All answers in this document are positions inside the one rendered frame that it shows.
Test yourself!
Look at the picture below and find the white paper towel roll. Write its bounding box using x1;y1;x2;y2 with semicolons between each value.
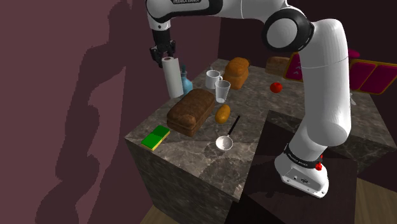
161;56;185;99

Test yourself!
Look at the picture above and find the blue glass bottle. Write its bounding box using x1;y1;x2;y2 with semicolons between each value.
181;64;194;95

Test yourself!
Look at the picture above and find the white mug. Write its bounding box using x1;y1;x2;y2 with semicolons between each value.
205;69;224;90

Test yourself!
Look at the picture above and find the dark brown bread loaf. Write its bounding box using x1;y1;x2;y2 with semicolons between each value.
166;88;216;138

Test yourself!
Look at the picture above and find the clear drinking glass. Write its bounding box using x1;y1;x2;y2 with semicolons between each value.
214;80;232;104

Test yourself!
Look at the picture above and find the golden brown bread loaf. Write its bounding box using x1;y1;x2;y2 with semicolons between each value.
223;57;251;91

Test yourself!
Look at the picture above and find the green and yellow sponge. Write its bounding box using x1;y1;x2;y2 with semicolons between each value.
141;125;171;151

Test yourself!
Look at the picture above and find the brown potato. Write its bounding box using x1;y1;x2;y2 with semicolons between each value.
215;104;232;125

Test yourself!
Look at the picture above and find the red tomato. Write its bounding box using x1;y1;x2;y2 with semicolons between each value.
269;81;284;94

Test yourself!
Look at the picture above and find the marble kitchen counter block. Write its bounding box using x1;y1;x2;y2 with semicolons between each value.
124;58;397;224

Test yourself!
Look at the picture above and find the dark robot stand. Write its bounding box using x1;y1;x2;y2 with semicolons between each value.
224;120;359;224

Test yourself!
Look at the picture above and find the magenta and gold panelled furniture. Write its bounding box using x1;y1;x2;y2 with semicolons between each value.
282;48;397;95

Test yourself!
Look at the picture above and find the silver ladle with black handle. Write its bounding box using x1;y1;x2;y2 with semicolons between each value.
215;115;241;151

